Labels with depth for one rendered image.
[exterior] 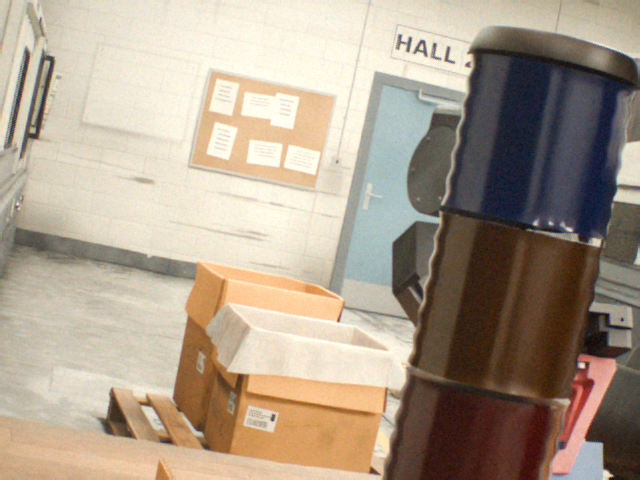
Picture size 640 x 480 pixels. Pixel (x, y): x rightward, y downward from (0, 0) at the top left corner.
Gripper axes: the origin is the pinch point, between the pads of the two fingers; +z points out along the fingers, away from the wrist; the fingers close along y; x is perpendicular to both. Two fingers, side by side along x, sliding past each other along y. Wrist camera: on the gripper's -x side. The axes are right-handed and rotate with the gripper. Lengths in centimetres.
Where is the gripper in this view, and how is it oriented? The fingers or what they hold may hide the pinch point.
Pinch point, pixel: (556, 462)
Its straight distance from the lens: 79.1
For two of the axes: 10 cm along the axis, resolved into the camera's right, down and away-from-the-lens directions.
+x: 9.6, 1.2, 2.6
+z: -0.3, 9.4, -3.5
